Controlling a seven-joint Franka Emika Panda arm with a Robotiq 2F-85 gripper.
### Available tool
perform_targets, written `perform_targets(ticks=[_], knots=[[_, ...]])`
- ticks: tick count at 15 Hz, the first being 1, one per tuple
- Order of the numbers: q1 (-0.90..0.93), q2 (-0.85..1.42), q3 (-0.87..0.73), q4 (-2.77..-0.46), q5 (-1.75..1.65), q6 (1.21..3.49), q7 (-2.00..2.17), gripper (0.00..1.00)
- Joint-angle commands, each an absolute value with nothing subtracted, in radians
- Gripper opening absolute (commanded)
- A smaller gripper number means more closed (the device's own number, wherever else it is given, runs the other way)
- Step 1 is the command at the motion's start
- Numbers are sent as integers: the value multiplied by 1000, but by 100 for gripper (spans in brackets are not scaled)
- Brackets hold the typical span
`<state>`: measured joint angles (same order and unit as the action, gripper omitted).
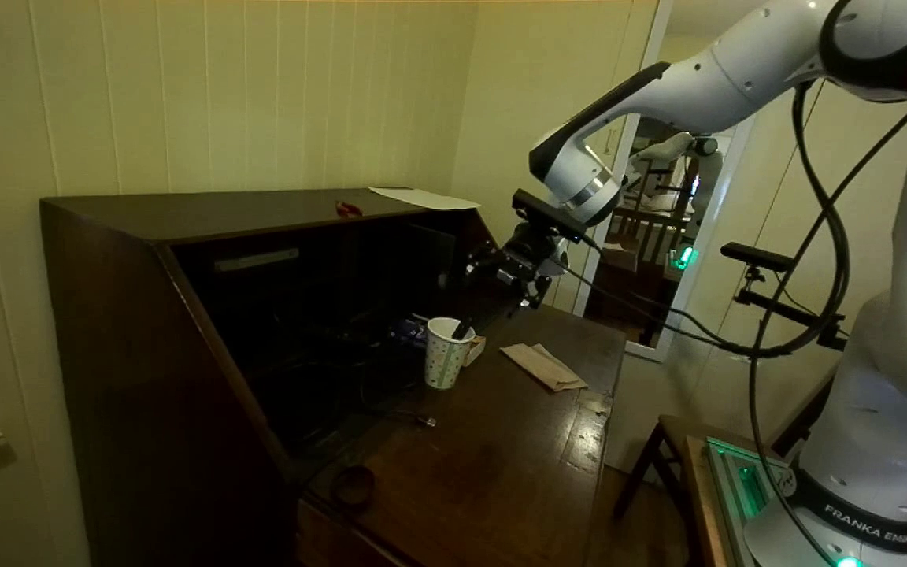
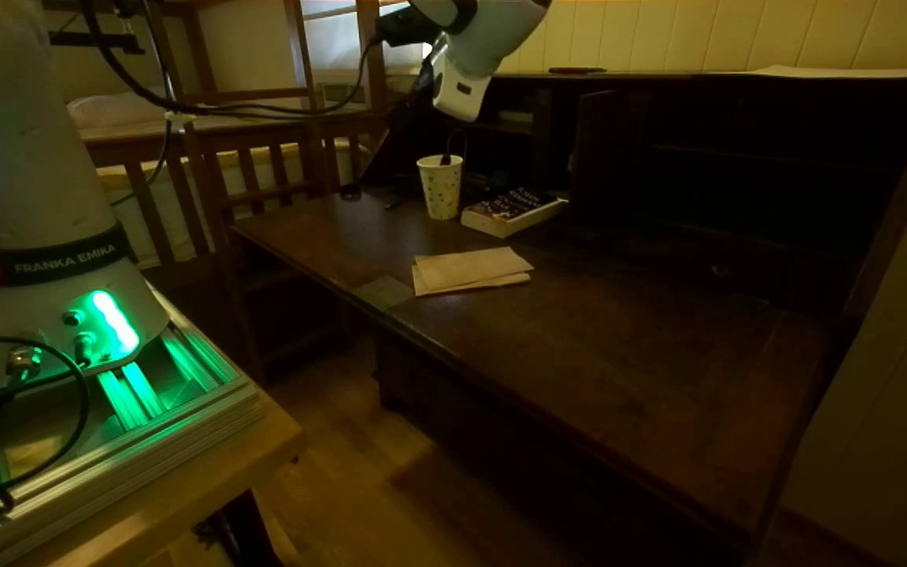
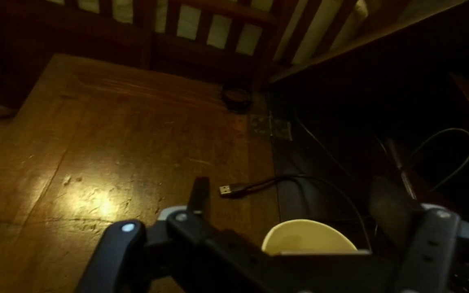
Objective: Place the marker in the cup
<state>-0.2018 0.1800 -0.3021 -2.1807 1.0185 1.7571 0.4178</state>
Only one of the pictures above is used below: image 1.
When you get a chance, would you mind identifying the dark wooden secretary desk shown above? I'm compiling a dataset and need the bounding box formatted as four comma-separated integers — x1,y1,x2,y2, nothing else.
39,186,630,567

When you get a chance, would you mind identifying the light wooden robot table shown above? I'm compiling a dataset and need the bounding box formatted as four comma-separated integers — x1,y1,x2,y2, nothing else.
612,411,828,567

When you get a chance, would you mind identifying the black camera on stand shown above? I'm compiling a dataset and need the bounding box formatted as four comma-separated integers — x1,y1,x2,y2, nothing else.
717,238,852,357

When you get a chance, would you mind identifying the black tape ring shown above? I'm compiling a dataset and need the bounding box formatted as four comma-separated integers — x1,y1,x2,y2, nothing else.
327,460,382,513

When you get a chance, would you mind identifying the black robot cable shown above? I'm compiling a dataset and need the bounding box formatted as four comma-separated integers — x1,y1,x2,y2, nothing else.
560,78,907,567

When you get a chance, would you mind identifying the white dotted paper cup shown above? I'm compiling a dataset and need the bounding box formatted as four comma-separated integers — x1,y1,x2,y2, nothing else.
421,314,482,393

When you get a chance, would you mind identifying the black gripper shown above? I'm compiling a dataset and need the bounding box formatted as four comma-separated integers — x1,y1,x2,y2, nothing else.
493,221,572,314

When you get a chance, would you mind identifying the white paper sheet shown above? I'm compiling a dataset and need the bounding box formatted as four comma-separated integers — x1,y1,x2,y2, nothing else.
362,182,485,214

